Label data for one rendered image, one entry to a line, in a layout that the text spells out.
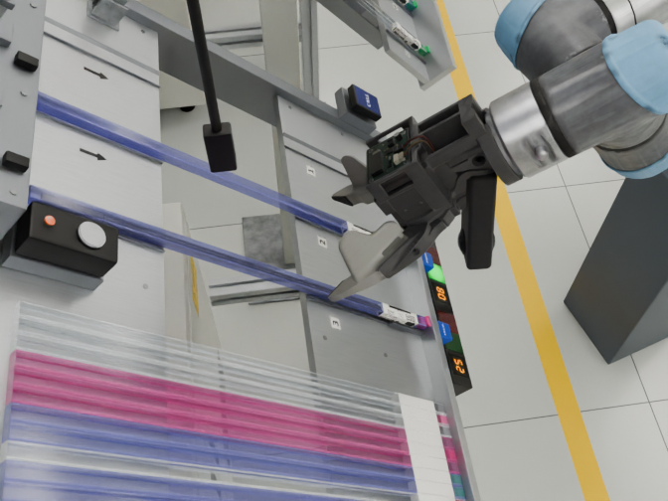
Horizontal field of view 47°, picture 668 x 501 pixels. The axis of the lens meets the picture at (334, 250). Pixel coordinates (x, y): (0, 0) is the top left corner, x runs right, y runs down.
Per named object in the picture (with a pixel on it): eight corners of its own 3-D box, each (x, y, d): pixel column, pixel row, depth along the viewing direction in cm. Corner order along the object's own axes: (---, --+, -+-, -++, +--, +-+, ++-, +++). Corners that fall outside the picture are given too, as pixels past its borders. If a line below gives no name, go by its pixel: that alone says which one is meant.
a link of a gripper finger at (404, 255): (359, 256, 72) (420, 189, 73) (370, 267, 73) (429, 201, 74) (385, 273, 68) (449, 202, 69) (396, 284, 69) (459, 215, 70)
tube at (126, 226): (419, 321, 97) (426, 317, 97) (422, 330, 97) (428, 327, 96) (25, 190, 66) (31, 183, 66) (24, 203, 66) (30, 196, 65)
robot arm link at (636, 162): (627, 74, 80) (602, 26, 71) (705, 146, 74) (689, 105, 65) (567, 126, 82) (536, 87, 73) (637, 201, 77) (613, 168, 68)
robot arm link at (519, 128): (559, 125, 72) (578, 179, 66) (514, 148, 73) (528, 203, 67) (523, 65, 67) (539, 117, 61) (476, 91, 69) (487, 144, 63)
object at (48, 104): (385, 244, 102) (393, 238, 101) (387, 252, 101) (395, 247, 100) (0, 83, 70) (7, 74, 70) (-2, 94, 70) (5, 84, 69)
